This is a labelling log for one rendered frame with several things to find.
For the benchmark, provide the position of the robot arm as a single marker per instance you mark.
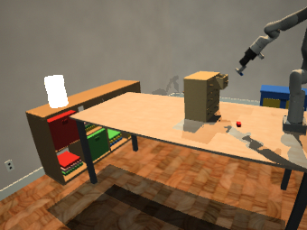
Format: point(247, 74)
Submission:
point(296, 100)

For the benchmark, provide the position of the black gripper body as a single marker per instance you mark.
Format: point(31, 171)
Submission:
point(251, 53)

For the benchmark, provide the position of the dark brown wooden drawer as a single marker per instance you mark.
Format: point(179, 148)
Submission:
point(209, 112)
point(210, 85)
point(216, 96)
point(219, 81)
point(216, 106)
point(210, 98)

